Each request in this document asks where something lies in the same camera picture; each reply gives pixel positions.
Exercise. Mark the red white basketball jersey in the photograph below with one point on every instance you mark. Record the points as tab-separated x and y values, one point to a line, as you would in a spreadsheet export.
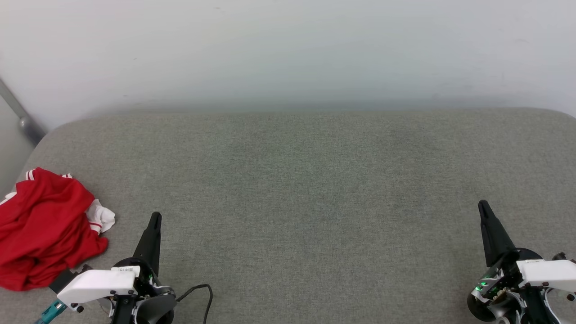
40	225

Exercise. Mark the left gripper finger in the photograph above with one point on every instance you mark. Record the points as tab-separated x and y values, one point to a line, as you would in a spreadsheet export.
149	245

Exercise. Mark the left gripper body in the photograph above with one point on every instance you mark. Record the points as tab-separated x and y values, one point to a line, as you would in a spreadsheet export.
150	282

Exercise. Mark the grey metal wall rail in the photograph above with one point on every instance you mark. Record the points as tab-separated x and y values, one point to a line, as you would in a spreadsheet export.
24	121

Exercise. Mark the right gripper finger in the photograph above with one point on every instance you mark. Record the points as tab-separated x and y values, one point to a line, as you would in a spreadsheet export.
495	238

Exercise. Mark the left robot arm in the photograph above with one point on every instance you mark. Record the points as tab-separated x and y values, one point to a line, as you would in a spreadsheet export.
155	310

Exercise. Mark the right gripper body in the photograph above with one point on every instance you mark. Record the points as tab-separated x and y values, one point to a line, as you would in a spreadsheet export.
495	283

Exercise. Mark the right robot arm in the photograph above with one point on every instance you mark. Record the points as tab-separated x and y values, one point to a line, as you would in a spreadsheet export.
488	312

